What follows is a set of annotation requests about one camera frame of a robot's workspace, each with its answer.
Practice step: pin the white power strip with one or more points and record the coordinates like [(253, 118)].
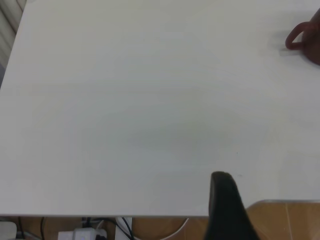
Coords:
[(82, 233)]

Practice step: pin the white table leg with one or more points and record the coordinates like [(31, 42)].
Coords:
[(121, 231)]

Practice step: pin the white plastic box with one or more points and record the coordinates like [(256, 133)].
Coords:
[(7, 230)]

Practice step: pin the beige pleated curtain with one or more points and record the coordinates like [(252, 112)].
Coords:
[(7, 30)]

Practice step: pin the red ceramic mug white inside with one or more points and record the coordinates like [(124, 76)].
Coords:
[(313, 37)]

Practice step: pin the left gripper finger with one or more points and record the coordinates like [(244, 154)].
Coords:
[(227, 212)]

